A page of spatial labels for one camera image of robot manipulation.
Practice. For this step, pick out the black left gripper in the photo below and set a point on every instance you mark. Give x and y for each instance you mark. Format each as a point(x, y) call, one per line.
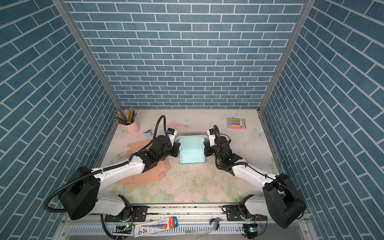
point(176, 149)

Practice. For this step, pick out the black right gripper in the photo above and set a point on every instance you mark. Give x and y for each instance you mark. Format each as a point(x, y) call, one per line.
point(207, 148)

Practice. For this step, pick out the light teal paper box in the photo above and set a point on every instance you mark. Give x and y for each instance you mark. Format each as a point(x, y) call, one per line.
point(192, 149)

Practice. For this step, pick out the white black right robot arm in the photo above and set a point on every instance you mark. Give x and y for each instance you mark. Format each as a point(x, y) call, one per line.
point(282, 201)

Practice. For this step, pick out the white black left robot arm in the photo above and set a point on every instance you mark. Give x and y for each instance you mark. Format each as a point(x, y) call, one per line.
point(84, 197)

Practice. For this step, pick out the flat pink paper box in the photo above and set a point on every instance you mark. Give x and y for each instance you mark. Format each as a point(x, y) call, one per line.
point(151, 176)

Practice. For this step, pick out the clear box of markers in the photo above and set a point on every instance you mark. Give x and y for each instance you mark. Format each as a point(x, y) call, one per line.
point(236, 123)

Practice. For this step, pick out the light blue small stapler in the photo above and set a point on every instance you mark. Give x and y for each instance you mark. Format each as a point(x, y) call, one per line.
point(148, 133)

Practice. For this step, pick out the pink metal pencil bucket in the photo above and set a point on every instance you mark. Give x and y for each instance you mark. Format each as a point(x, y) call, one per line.
point(132, 129)

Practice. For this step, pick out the bundle of coloured pencils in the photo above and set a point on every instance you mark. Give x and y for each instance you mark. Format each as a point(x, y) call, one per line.
point(125, 118)

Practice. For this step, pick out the small metal clip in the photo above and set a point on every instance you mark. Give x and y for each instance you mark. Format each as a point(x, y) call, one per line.
point(215, 223)

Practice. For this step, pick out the blue red white packet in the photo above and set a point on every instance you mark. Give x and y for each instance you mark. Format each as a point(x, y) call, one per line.
point(156, 226)

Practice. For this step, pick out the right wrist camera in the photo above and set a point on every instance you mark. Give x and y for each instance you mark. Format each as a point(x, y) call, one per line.
point(212, 136)

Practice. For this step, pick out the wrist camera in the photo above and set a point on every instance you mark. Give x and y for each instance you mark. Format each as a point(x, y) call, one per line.
point(212, 136)
point(172, 135)

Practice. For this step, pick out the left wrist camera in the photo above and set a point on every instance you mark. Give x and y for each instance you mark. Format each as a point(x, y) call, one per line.
point(172, 135)

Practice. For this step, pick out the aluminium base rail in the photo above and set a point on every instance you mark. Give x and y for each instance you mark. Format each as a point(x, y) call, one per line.
point(193, 222)

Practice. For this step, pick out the aluminium right corner post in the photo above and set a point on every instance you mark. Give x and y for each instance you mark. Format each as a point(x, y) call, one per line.
point(304, 14)

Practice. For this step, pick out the aluminium corner post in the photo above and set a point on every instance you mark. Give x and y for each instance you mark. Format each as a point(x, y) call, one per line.
point(81, 41)
point(304, 14)

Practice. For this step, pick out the aluminium left corner post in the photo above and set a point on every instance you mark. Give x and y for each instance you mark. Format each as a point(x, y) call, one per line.
point(81, 41)

